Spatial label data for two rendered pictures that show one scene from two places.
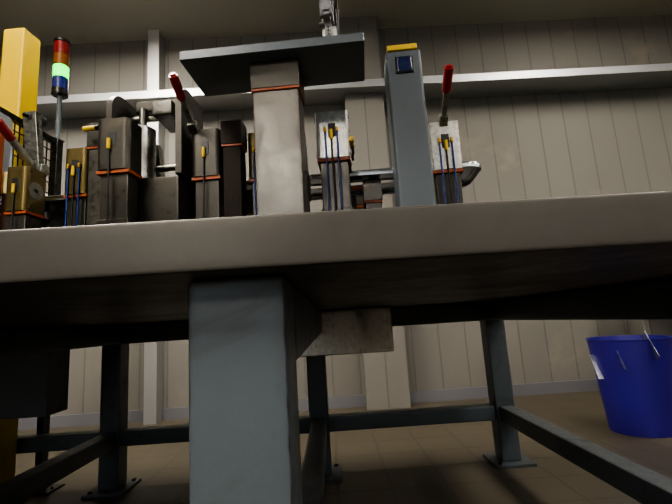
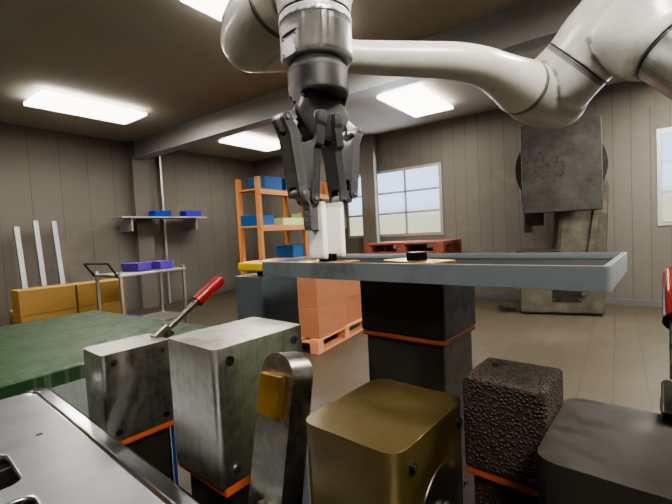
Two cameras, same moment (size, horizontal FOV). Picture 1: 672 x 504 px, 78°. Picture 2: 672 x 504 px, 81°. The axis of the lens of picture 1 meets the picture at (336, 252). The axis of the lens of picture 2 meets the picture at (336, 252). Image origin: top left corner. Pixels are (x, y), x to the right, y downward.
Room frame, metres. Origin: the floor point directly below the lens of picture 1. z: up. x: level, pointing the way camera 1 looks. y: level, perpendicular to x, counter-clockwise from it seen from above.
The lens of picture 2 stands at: (1.20, 0.29, 1.20)
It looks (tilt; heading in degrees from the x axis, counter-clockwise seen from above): 3 degrees down; 217
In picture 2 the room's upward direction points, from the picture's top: 3 degrees counter-clockwise
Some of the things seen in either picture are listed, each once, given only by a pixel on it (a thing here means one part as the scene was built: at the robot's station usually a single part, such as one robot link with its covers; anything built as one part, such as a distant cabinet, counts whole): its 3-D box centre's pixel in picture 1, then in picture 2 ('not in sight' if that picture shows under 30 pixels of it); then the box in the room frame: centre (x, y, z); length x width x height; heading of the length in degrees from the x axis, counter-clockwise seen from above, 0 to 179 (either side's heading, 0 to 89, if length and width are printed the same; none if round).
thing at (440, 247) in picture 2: not in sight; (412, 271); (-4.75, -2.62, 0.50); 1.40 x 0.96 x 0.99; 91
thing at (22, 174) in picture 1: (18, 237); not in sight; (1.00, 0.78, 0.87); 0.10 x 0.07 x 0.35; 176
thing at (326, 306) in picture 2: not in sight; (315, 303); (-2.29, -2.69, 0.38); 1.29 x 0.92 x 0.76; 2
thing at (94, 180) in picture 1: (103, 211); not in sight; (0.95, 0.55, 0.91); 0.07 x 0.05 x 0.42; 176
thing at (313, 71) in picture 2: not in sight; (319, 105); (0.81, -0.02, 1.36); 0.08 x 0.07 x 0.09; 169
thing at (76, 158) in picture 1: (80, 225); not in sight; (0.96, 0.61, 0.88); 0.11 x 0.07 x 0.37; 176
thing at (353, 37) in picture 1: (277, 67); (416, 265); (0.80, 0.10, 1.16); 0.37 x 0.14 x 0.02; 86
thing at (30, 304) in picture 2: not in sight; (69, 310); (-0.78, -5.65, 0.36); 1.27 x 0.87 x 0.72; 0
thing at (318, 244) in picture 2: not in sight; (317, 230); (0.82, -0.02, 1.20); 0.03 x 0.01 x 0.07; 79
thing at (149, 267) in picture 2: not in sight; (140, 300); (-1.15, -4.51, 0.50); 1.04 x 0.61 x 1.00; 1
